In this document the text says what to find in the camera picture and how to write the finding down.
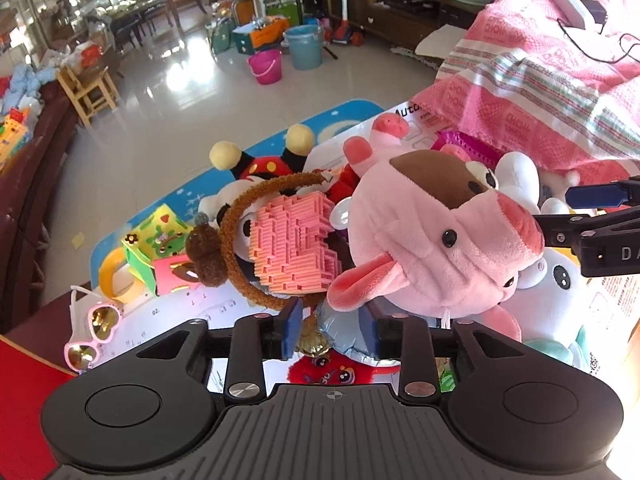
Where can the panda plush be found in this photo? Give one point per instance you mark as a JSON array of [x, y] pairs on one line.
[[212, 205]]

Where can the pink block heart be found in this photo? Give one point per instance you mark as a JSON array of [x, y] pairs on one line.
[[290, 240]]

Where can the white instruction sheet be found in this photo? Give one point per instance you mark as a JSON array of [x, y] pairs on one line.
[[165, 312]]

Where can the black power adapter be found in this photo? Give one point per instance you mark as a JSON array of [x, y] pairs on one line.
[[596, 12]]

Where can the pink checked blanket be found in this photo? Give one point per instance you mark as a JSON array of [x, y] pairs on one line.
[[525, 85]]

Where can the orange toy box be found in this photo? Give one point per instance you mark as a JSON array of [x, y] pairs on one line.
[[265, 35]]

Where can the dark dining table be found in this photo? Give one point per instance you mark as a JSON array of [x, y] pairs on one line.
[[135, 10]]

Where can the brown sofa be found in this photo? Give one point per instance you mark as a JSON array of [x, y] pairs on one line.
[[30, 210]]

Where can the pink heart sunglasses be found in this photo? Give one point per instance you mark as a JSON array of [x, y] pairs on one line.
[[102, 317]]

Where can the blue play mat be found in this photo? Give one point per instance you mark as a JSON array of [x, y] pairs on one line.
[[190, 190]]

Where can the green foam craft box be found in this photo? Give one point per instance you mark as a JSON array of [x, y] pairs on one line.
[[160, 232]]

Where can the pink bucket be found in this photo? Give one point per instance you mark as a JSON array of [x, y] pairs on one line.
[[267, 70]]

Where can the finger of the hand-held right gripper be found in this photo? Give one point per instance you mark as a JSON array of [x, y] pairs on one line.
[[605, 252], [600, 196]]

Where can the light blue plush pile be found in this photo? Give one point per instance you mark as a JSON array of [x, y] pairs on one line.
[[25, 82]]

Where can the red white plush toy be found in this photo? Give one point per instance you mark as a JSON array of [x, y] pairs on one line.
[[345, 185]]

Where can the magenta plastic basket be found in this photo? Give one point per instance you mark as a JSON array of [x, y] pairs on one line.
[[465, 147]]

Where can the red fuzzy plush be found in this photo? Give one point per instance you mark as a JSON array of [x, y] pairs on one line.
[[325, 372]]

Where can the small white plastic cup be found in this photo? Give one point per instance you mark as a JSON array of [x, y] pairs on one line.
[[342, 212]]

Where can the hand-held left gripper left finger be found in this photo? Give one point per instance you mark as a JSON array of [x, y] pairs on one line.
[[292, 332]]

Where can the flat cardboard sheet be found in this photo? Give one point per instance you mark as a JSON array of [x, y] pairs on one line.
[[442, 42]]

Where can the blue bucket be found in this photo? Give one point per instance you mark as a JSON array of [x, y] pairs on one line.
[[305, 50]]

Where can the white unicorn plush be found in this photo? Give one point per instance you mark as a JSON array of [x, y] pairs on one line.
[[550, 285]]

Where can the foil sheep balloon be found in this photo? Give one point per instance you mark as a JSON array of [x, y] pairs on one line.
[[345, 335]]

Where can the brown monkey headband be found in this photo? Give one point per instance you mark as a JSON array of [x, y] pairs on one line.
[[205, 255]]

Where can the red cardboard box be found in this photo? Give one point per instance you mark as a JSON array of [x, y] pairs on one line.
[[25, 410]]

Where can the small wooden chair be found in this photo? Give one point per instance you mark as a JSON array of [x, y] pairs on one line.
[[90, 87]]

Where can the red ladybug plush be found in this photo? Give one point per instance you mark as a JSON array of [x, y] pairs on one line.
[[265, 167]]

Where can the dark low cabinet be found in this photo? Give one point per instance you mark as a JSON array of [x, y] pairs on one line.
[[410, 15]]

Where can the red scooter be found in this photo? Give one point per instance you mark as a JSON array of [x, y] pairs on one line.
[[345, 30]]

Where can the pink pig plush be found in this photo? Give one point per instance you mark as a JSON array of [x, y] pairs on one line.
[[425, 220]]

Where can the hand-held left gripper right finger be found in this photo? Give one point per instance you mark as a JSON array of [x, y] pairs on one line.
[[372, 332]]

